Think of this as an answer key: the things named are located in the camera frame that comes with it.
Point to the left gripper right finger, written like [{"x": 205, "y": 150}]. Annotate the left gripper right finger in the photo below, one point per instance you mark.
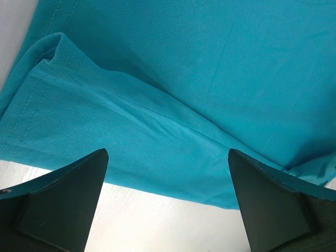
[{"x": 281, "y": 212}]

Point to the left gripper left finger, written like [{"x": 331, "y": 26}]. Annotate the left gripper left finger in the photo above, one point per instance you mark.
[{"x": 54, "y": 212}]

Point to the teal t shirt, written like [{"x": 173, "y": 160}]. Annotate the teal t shirt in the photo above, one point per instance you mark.
[{"x": 169, "y": 87}]

